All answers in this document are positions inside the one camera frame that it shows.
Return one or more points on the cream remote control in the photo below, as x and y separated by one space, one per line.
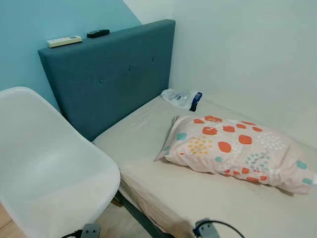
64 41

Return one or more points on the blue-grey fabric headboard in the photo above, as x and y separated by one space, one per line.
109 79

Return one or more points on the dark bed frame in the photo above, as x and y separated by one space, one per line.
141 223

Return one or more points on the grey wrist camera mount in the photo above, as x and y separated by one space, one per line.
208 231
90 231

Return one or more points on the black remote control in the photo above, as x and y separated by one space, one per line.
98 33

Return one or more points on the mattress with beige sheet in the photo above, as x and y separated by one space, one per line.
198 198

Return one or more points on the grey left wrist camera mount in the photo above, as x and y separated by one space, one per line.
90 231

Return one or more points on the white plastic chair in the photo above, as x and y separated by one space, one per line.
44 163

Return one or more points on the pink patterned pillow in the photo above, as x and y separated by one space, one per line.
237 148

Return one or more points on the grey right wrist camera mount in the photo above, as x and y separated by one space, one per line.
208 231

